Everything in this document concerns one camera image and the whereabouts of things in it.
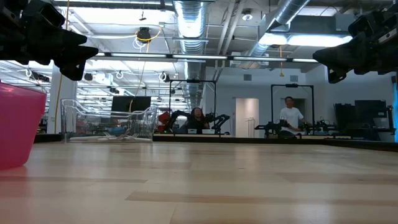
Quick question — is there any black cable reel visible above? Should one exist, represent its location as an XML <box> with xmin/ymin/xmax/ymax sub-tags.
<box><xmin>136</xmin><ymin>27</ymin><xmax>152</xmax><ymax>43</ymax></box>

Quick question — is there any yellow power cable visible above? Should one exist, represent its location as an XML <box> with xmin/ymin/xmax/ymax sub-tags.
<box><xmin>129</xmin><ymin>27</ymin><xmax>163</xmax><ymax>113</ymax></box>
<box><xmin>54</xmin><ymin>0</ymin><xmax>70</xmax><ymax>134</ymax></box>

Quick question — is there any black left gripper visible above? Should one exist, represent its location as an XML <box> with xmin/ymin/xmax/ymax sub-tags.
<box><xmin>0</xmin><ymin>9</ymin><xmax>100</xmax><ymax>82</ymax></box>

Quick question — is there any pink plastic bin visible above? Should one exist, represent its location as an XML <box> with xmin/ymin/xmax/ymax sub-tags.
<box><xmin>0</xmin><ymin>82</ymin><xmax>47</xmax><ymax>171</ymax></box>

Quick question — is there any black shelving unit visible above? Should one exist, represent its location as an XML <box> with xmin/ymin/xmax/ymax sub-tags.
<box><xmin>334</xmin><ymin>99</ymin><xmax>396</xmax><ymax>139</ymax></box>

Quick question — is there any white pillar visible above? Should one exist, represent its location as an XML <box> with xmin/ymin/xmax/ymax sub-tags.
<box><xmin>46</xmin><ymin>63</ymin><xmax>78</xmax><ymax>134</ymax></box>

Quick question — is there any clear plastic bin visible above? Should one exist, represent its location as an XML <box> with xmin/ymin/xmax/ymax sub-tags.
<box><xmin>61</xmin><ymin>98</ymin><xmax>158</xmax><ymax>144</ymax></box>

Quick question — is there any white door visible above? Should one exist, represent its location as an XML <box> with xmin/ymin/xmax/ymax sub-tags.
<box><xmin>234</xmin><ymin>97</ymin><xmax>261</xmax><ymax>138</ymax></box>

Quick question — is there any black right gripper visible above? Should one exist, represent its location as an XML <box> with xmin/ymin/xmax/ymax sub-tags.
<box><xmin>312</xmin><ymin>9</ymin><xmax>398</xmax><ymax>85</ymax></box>

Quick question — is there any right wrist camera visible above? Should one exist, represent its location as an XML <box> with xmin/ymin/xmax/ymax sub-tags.
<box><xmin>348</xmin><ymin>12</ymin><xmax>379</xmax><ymax>39</ymax></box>

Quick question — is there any black rig frame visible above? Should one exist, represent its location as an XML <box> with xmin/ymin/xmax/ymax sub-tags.
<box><xmin>270</xmin><ymin>83</ymin><xmax>315</xmax><ymax>135</ymax></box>
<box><xmin>169</xmin><ymin>78</ymin><xmax>218</xmax><ymax>135</ymax></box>

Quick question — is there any person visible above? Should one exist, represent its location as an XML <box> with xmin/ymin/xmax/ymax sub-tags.
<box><xmin>185</xmin><ymin>107</ymin><xmax>211</xmax><ymax>131</ymax></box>
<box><xmin>278</xmin><ymin>96</ymin><xmax>308</xmax><ymax>136</ymax></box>

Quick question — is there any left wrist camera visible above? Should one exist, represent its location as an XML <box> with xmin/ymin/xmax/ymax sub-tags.
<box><xmin>29</xmin><ymin>1</ymin><xmax>67</xmax><ymax>29</ymax></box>

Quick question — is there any silver ventilation duct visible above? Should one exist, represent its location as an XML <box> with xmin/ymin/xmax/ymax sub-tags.
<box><xmin>172</xmin><ymin>0</ymin><xmax>208</xmax><ymax>103</ymax></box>
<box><xmin>248</xmin><ymin>0</ymin><xmax>312</xmax><ymax>58</ymax></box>

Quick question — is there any long light bar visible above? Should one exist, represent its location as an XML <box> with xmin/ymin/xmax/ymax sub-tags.
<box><xmin>93</xmin><ymin>51</ymin><xmax>320</xmax><ymax>63</ymax></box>

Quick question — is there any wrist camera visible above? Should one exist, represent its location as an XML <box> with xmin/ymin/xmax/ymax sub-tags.
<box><xmin>348</xmin><ymin>12</ymin><xmax>379</xmax><ymax>39</ymax></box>
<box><xmin>29</xmin><ymin>1</ymin><xmax>67</xmax><ymax>29</ymax></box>

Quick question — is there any red object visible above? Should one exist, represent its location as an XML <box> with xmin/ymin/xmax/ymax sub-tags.
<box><xmin>157</xmin><ymin>111</ymin><xmax>171</xmax><ymax>133</ymax></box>

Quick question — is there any black monitor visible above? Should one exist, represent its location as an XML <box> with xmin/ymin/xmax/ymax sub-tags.
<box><xmin>111</xmin><ymin>95</ymin><xmax>152</xmax><ymax>114</ymax></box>

